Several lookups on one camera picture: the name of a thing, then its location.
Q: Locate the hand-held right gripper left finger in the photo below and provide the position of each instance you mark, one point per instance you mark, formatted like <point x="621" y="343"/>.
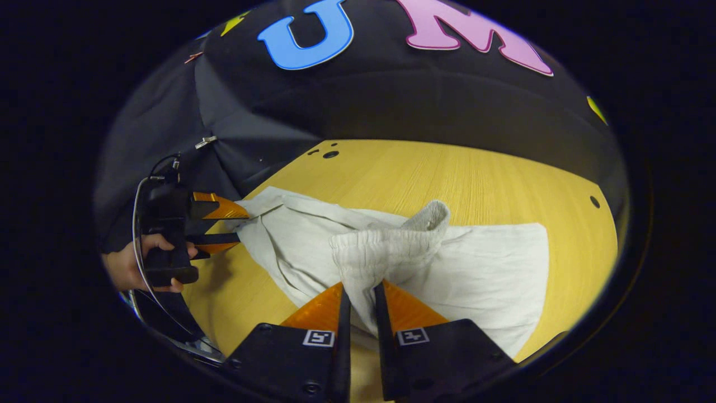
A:
<point x="291" y="364"/>

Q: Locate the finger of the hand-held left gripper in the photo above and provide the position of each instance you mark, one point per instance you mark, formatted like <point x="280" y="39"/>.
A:
<point x="221" y="208"/>
<point x="215" y="239"/>

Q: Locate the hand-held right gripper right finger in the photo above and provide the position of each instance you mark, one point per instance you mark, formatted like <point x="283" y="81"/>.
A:
<point x="442" y="358"/>

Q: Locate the white jeans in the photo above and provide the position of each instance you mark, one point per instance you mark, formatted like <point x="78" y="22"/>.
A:
<point x="481" y="268"/>

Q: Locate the silver metal clip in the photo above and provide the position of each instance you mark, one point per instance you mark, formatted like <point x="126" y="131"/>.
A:
<point x="206" y="141"/>

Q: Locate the pink clip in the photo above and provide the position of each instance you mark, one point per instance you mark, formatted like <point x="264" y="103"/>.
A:
<point x="194" y="56"/>

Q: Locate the black backdrop cloth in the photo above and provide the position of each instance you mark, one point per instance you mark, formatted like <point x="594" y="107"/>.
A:
<point x="391" y="95"/>

